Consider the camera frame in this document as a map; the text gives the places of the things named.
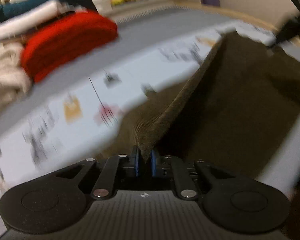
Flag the dark olive corduroy pants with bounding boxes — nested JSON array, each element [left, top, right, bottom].
[[96, 32, 300, 178]]

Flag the grey printed bed sheet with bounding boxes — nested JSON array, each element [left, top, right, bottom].
[[0, 4, 300, 238]]

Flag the cream folded blanket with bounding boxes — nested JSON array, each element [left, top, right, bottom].
[[0, 42, 32, 113]]

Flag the red folded quilt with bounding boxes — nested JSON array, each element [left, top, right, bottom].
[[20, 10, 119, 83]]

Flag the white small plush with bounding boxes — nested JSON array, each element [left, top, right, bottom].
[[92, 0, 105, 11]]

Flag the wooden bed frame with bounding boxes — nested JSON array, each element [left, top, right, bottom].
[[173, 0, 300, 48]]

